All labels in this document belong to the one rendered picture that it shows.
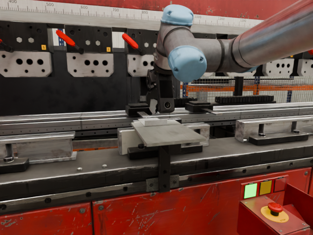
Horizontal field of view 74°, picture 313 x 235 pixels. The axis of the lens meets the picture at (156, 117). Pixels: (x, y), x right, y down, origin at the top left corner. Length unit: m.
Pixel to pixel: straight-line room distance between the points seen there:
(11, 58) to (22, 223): 0.51
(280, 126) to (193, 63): 0.80
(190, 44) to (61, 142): 0.57
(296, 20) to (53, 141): 0.75
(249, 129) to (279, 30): 0.71
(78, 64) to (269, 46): 0.57
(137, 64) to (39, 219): 0.60
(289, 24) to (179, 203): 0.68
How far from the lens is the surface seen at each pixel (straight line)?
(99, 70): 0.75
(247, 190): 0.77
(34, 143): 0.84
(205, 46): 0.48
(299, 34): 0.37
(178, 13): 0.53
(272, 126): 1.14
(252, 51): 0.44
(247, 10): 1.00
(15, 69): 0.79
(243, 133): 1.03
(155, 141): 0.58
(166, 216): 0.86
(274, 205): 0.74
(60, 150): 0.83
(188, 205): 0.88
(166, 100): 0.60
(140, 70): 0.77
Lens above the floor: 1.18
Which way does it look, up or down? 12 degrees down
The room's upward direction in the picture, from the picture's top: straight up
